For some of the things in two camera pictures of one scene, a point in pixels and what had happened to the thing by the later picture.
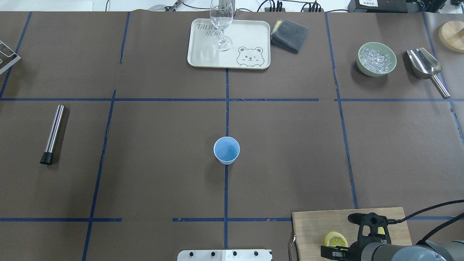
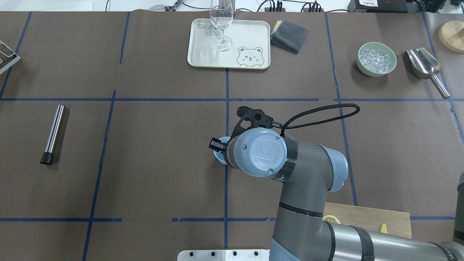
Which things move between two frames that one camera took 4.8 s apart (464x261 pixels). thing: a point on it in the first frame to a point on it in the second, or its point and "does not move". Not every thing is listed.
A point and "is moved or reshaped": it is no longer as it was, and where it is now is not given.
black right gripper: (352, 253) to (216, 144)
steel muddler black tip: (47, 158) does not move
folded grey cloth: (289, 34) does not move
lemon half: (334, 239) is moved or reshaped
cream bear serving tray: (251, 48) does not move
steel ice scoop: (423, 66) does not move
